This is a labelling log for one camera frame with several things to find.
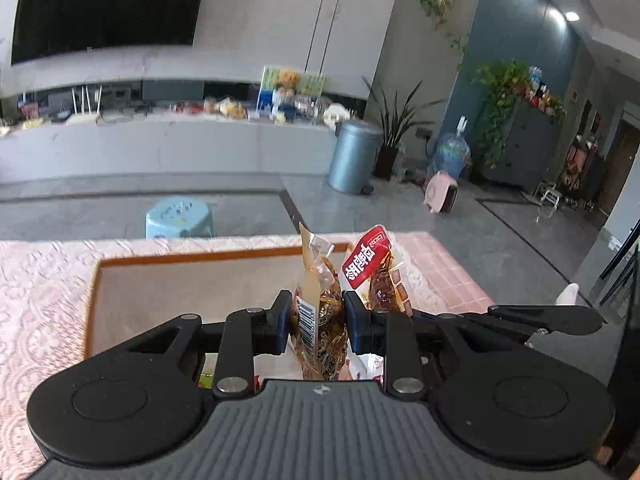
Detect light blue plastic stool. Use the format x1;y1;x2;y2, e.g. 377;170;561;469
145;195;214;240

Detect orange cardboard box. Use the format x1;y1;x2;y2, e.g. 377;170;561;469
84;246;304;359

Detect black wall television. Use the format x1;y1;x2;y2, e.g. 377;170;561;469
11;0;201;65

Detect green sausage snack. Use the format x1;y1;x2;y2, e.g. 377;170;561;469
198;370;214;390

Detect trailing green ivy plant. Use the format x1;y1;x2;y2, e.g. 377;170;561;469
472;60;567;171

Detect person leg white sock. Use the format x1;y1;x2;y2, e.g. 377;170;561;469
554;283;579;306

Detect blue water jug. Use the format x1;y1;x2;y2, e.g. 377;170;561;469
433;116;471;180

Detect small white step stool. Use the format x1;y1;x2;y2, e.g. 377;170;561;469
535;182;562;219

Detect pink small heater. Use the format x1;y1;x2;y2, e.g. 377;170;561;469
424;170;459;214

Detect white wifi router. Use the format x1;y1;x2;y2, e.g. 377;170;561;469
65;84;103;126

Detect grey pedal trash bin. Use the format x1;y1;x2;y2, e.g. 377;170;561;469
326;119;383;195

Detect white long tv cabinet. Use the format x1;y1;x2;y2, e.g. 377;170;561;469
1;114;336;183

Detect pink lace tablecloth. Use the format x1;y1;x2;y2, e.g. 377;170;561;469
0;231;497;468

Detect tall green potted plant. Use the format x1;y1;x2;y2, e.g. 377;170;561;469
361;76;445;181

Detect brown nut snack pack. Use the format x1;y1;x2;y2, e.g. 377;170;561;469
290;223;347;382

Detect grey drawer cabinet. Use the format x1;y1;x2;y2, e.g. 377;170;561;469
482;101;561;192

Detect red brown meat snack pack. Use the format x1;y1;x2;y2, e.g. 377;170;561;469
338;224;412;316

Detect teddy bear toy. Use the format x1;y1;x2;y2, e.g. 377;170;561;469
272;70;300;106

